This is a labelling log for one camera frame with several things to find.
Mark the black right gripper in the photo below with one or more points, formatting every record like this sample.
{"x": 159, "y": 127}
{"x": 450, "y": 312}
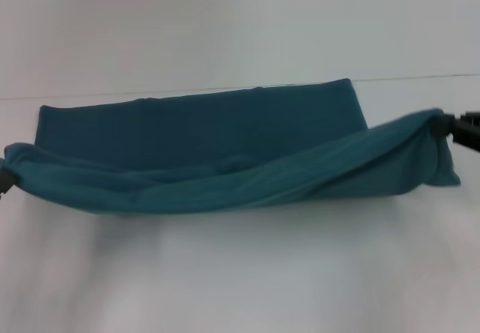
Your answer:
{"x": 468, "y": 130}

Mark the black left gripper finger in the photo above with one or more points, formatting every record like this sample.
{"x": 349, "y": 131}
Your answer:
{"x": 6, "y": 183}

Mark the teal t-shirt with FREE print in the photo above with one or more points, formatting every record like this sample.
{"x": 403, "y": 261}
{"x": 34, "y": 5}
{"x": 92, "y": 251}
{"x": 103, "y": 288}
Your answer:
{"x": 225, "y": 160}

